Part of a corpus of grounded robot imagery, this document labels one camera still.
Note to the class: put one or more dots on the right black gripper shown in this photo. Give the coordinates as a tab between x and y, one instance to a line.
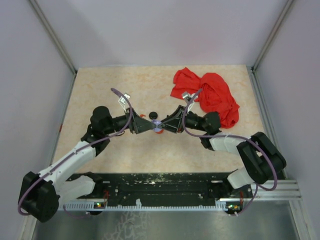
174	123

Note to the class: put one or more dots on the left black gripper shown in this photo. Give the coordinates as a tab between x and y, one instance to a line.
138	124

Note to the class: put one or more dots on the purple earbud charging case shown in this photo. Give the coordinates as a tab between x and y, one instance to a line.
156	123

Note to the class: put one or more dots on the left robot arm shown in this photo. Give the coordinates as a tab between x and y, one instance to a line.
43	193

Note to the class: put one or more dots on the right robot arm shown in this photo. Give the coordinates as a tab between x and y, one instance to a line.
261	159

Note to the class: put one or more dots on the red round charging case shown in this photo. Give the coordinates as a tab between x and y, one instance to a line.
160	132

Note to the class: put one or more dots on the black round charging case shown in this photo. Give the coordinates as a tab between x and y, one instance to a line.
153	115

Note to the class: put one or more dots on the red crumpled cloth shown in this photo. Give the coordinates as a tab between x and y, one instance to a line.
215	95

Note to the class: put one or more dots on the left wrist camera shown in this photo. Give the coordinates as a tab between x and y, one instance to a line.
123	100

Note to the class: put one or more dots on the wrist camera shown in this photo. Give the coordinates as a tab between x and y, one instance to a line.
189	99
123	100

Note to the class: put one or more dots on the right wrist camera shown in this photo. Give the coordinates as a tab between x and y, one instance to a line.
189	99

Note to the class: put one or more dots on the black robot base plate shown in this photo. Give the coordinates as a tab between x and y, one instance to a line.
165	189

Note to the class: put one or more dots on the white slotted cable duct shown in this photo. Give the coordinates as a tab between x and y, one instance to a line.
99	206

